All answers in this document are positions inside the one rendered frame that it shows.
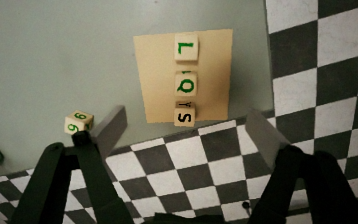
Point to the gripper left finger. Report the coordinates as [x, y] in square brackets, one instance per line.
[44, 198]

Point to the tan flat mat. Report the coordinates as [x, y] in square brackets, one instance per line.
[157, 67]

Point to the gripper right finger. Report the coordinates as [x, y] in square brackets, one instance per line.
[331, 199]

